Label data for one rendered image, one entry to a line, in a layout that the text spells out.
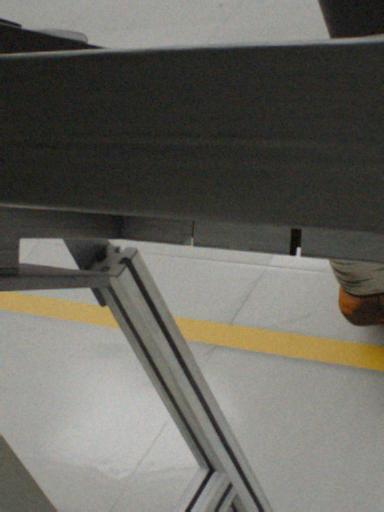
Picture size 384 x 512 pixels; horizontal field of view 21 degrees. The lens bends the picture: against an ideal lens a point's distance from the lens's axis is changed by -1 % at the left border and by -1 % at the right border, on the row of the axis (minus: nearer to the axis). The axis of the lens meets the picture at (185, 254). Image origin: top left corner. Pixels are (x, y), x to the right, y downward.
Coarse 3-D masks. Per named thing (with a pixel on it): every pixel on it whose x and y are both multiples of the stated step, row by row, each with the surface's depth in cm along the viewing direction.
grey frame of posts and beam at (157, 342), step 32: (128, 256) 102; (128, 288) 102; (128, 320) 107; (160, 320) 108; (160, 352) 107; (160, 384) 112; (192, 384) 114; (192, 416) 113; (224, 416) 118; (192, 448) 119; (224, 448) 119; (256, 480) 125
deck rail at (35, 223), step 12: (24, 216) 87; (36, 216) 88; (48, 216) 89; (60, 216) 91; (72, 216) 92; (84, 216) 93; (96, 216) 94; (108, 216) 96; (120, 216) 97; (24, 228) 87; (36, 228) 88; (48, 228) 89; (60, 228) 91; (72, 228) 92; (84, 228) 93; (96, 228) 95; (108, 228) 96
